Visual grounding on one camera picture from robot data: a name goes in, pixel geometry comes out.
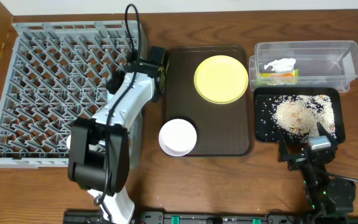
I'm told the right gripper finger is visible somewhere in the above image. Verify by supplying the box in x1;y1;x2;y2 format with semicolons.
316;122;333;138
278;131;289;162

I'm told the leftover rice pile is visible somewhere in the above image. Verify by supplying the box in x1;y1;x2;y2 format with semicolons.
273;95;335;144

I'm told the yellow round plate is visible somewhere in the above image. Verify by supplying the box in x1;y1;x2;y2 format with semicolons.
193;55;249;105

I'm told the green orange snack wrapper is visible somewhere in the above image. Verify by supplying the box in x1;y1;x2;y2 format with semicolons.
257;69;298;85

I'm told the white paper napkin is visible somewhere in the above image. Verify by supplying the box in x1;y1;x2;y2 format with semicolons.
264;58;296;73

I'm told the pink white bowl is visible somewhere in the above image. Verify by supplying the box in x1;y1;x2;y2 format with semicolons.
158;119;198;157

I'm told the white plastic cup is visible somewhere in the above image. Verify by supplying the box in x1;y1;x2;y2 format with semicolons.
66;134;71;149

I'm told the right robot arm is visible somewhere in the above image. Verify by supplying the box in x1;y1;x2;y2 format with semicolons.
278;123;356;223

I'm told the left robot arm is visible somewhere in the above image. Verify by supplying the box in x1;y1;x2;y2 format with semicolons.
68;46;170;223

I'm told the black waste tray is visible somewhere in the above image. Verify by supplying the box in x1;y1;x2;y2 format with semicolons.
253;87;346;144

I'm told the clear plastic waste bin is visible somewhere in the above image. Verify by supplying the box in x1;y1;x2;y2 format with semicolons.
249;40;358;92

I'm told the dark brown serving tray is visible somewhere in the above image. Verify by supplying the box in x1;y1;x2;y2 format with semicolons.
163;45;255;157

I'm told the grey plastic dish rack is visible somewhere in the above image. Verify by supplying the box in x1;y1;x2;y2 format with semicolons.
0;21;148;169

